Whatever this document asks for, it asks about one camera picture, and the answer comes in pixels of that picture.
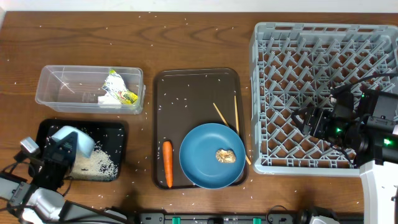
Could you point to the white tissue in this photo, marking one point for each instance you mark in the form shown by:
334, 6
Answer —
107, 100

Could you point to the black waste bin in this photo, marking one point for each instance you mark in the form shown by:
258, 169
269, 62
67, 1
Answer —
111, 135

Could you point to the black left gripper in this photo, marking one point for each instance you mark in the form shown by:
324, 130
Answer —
58, 162

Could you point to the wooden chopstick left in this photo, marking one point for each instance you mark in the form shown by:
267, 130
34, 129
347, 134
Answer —
220, 115

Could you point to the brown serving tray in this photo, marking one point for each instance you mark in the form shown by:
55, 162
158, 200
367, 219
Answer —
183, 100

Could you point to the yellow snack wrapper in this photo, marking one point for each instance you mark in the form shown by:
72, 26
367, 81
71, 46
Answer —
115, 86

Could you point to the wooden chopstick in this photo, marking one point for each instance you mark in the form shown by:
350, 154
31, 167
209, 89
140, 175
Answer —
237, 124
220, 115

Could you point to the crumpled gold foil ball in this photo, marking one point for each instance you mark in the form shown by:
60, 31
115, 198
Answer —
225, 156

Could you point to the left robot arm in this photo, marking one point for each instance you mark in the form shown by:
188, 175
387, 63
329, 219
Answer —
30, 185

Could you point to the clear plastic bin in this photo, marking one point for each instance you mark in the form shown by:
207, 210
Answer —
78, 89

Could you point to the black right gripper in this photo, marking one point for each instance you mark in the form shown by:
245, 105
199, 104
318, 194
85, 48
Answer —
318, 117

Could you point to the dark blue plate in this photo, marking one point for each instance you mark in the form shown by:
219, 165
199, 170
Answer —
198, 160

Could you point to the grey dishwasher rack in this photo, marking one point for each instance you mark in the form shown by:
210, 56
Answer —
296, 65

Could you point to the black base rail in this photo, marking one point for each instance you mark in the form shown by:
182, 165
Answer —
275, 215

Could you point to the light blue rice bowl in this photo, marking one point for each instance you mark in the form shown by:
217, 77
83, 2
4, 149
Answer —
85, 144

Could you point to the orange carrot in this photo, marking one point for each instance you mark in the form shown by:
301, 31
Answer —
167, 152

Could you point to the wooden chopstick right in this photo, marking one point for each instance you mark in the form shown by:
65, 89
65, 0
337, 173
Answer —
237, 124

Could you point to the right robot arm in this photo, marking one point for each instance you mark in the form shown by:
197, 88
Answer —
370, 130

